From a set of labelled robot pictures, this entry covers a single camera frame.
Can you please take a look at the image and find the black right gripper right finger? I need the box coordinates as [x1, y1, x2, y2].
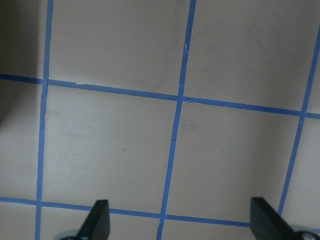
[250, 197, 300, 240]

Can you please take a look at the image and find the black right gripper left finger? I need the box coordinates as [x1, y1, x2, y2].
[76, 199, 111, 240]

